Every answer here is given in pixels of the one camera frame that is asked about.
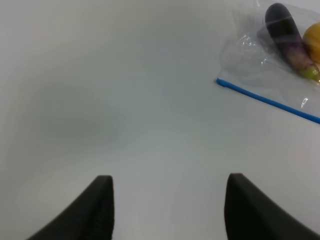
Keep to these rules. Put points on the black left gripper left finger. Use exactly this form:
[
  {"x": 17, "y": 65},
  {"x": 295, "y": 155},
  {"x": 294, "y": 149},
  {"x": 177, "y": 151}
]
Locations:
[{"x": 91, "y": 216}]

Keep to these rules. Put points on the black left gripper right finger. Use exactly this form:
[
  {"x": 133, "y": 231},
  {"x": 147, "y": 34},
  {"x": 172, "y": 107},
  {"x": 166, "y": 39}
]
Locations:
[{"x": 249, "y": 214}]

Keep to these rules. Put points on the clear zip bag blue strip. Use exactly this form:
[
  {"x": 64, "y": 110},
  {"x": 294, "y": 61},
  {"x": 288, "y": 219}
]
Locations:
[{"x": 252, "y": 65}]

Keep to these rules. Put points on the blue zipper slider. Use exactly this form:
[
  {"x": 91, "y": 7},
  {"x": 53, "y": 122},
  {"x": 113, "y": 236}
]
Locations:
[{"x": 221, "y": 82}]

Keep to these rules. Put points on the purple eggplant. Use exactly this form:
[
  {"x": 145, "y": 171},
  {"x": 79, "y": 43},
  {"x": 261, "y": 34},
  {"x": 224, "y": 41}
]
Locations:
[{"x": 289, "y": 43}]

